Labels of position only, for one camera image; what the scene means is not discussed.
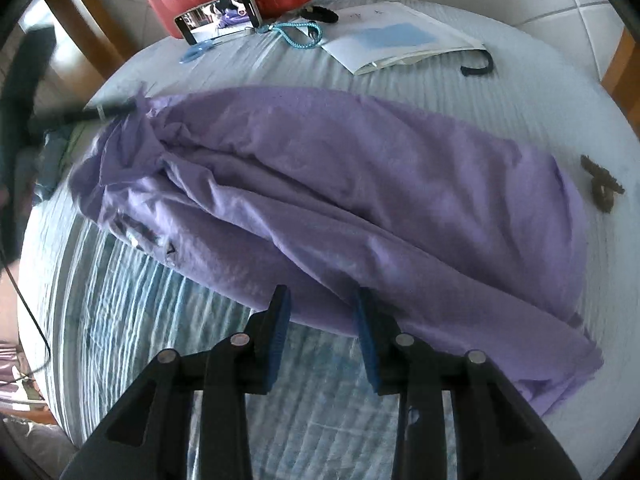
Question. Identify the smartphone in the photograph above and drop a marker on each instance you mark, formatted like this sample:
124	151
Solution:
220	17

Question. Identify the purple garment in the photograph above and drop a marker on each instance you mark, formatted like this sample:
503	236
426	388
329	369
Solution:
350	185

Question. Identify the brown wooden frame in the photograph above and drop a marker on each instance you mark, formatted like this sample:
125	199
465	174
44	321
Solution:
85	25
622	75

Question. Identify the blue scissors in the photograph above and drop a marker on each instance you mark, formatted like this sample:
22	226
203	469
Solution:
192	54

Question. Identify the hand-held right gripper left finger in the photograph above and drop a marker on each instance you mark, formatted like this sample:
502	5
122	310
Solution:
277	330

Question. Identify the crumpled blue cloth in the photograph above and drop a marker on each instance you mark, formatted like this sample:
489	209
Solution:
50	160

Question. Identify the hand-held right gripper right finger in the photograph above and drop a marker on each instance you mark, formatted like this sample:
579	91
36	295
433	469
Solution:
367	340

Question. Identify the white paper booklet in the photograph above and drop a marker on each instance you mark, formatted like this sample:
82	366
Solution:
390	35

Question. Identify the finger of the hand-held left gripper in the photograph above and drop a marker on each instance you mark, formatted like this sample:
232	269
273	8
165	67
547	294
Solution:
75	116

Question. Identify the brown hair clip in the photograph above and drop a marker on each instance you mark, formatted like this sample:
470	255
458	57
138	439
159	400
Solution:
602	190

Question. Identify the green cloth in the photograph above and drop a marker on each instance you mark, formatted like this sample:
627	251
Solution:
77	137

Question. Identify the black hook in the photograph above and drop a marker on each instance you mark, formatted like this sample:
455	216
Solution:
487	67

